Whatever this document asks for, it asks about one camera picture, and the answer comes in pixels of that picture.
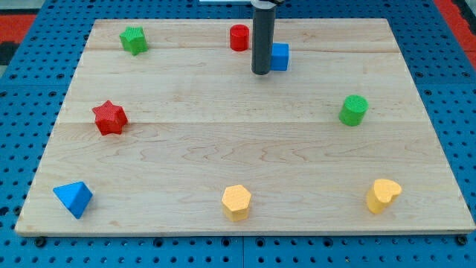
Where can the blue cube block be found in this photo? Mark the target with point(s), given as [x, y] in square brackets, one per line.
[279, 57]

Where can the yellow hexagon block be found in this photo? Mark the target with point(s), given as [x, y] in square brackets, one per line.
[236, 202]

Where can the light wooden board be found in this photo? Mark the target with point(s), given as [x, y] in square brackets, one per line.
[199, 121]

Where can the red cylinder block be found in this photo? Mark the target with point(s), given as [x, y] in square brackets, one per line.
[239, 37]

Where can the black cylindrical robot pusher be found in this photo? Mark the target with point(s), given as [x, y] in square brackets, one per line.
[262, 35]

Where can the green cylinder block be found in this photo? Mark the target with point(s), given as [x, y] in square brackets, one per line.
[353, 110]

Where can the red star block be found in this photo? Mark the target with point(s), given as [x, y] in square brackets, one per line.
[110, 118]

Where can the green star block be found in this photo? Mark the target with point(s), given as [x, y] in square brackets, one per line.
[133, 40]

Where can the yellow heart block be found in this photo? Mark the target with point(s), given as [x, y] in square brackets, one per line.
[381, 194]

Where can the blue triangular prism block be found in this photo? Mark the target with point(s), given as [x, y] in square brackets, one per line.
[75, 197]

